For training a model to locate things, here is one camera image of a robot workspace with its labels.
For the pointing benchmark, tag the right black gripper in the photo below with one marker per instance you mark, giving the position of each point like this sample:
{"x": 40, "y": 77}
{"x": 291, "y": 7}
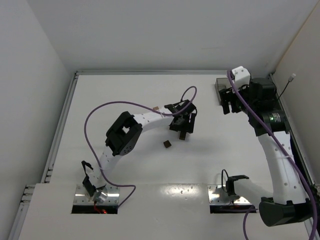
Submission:
{"x": 230, "y": 97}

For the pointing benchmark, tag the aluminium table frame rail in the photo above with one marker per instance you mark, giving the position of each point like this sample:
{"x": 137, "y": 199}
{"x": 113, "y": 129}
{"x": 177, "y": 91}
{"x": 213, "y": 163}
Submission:
{"x": 150, "y": 72}

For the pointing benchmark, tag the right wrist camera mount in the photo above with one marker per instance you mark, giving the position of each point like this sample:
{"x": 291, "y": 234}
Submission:
{"x": 241, "y": 76}

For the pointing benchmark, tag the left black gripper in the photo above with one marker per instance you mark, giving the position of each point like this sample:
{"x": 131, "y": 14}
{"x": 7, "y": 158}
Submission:
{"x": 185, "y": 124}

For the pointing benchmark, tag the dark brown wood cube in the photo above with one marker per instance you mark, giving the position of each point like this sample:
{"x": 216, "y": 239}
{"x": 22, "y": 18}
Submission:
{"x": 167, "y": 144}

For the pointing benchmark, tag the smoky transparent plastic bin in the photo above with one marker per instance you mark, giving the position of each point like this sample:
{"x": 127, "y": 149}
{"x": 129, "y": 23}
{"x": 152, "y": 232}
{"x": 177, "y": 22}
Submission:
{"x": 221, "y": 83}

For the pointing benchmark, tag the black cable white plug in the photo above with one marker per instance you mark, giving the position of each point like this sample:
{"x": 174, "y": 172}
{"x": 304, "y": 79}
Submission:
{"x": 290, "y": 79}

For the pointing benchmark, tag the metal base plate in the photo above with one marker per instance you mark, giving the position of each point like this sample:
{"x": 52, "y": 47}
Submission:
{"x": 217, "y": 197}
{"x": 110, "y": 195}

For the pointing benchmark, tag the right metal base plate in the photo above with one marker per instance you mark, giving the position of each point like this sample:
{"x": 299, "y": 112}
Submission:
{"x": 217, "y": 197}

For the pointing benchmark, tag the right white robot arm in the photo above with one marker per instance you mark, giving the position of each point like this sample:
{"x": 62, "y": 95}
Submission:
{"x": 291, "y": 199}

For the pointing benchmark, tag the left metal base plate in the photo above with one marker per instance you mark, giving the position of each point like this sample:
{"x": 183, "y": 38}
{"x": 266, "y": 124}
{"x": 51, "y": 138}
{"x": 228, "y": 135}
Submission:
{"x": 110, "y": 195}

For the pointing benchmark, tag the dark brown arch block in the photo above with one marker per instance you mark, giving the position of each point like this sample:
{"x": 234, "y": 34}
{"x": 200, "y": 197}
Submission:
{"x": 182, "y": 135}

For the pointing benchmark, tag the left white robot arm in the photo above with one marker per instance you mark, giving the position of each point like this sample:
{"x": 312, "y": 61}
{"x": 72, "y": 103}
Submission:
{"x": 124, "y": 133}

